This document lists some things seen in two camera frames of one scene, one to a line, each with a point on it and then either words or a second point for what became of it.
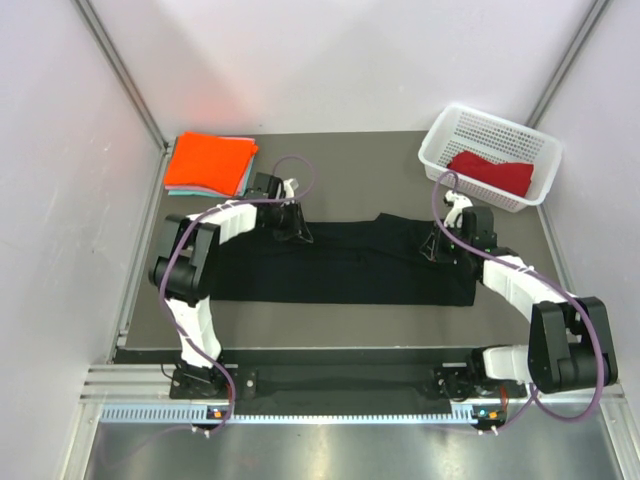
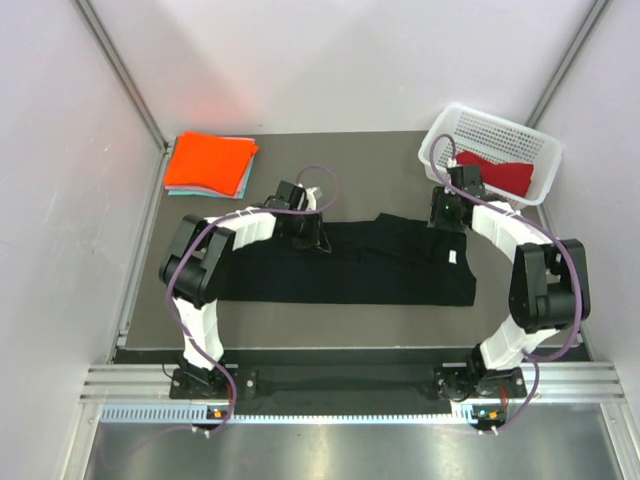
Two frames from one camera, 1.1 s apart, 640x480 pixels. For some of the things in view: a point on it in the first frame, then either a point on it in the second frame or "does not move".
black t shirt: x=375 y=262 does not move
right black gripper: x=432 y=247 to x=436 y=218
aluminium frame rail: x=151 y=382 does not move
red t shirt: x=510 y=177 does not move
